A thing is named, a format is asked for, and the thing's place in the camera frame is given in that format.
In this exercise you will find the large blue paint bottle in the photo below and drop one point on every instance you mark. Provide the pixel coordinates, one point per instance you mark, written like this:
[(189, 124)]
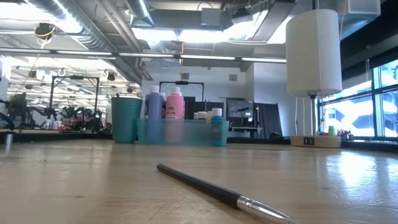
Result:
[(154, 104)]

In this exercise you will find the dark teal plastic cup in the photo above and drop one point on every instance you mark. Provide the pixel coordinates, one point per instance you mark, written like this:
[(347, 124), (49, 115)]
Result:
[(126, 121)]

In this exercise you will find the teal translucent plastic bin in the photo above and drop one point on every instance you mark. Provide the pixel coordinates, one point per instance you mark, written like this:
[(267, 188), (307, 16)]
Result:
[(192, 133)]

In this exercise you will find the black office partition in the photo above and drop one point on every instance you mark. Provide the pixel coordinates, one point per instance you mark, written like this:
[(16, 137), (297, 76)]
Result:
[(205, 107)]

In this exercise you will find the black metal gantry frame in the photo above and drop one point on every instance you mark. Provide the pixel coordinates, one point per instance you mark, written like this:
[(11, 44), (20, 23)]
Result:
[(182, 82), (76, 77)]

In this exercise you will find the grey ceiling unit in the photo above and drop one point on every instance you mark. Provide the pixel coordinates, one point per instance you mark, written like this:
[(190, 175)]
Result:
[(211, 17)]

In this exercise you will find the small cerulean blue paint bottle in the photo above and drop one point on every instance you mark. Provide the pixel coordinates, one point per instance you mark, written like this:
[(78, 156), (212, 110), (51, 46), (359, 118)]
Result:
[(217, 127)]

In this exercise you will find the small light green cup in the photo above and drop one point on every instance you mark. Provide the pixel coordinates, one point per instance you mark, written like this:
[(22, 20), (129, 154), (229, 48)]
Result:
[(332, 131)]

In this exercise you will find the silver ventilation duct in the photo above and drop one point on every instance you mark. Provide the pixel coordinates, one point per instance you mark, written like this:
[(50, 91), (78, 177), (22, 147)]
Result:
[(102, 40)]

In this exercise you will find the dark computer monitor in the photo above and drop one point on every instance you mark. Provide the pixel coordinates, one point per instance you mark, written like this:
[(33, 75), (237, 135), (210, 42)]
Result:
[(17, 107), (239, 109)]

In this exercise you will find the long ceiling light strip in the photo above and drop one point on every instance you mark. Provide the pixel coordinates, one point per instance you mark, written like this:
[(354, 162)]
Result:
[(155, 55)]

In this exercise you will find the large pink paint bottle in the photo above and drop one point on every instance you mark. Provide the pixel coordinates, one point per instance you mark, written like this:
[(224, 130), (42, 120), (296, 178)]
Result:
[(174, 104)]

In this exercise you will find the silver metal post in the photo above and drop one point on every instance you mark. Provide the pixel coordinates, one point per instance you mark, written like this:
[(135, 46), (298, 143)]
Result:
[(8, 140)]

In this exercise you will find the white ceiling unit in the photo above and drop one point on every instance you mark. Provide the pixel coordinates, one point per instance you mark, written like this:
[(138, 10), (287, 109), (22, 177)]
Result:
[(363, 7)]

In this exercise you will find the white shade wooden base lamp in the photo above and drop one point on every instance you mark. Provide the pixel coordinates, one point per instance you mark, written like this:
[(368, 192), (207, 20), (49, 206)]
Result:
[(312, 53)]

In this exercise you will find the black yellow ceiling reel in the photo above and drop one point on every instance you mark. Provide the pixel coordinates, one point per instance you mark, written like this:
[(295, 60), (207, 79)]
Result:
[(44, 30)]

